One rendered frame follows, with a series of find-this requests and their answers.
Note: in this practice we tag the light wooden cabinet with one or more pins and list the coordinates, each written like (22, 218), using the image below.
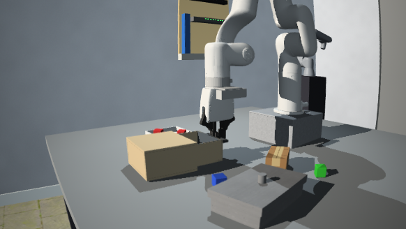
(166, 154)

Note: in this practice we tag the brown cardboard box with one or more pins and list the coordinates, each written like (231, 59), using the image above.
(278, 156)

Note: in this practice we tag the small green block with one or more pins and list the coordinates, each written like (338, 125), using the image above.
(320, 170)

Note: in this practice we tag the blue block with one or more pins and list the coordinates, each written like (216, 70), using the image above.
(218, 178)

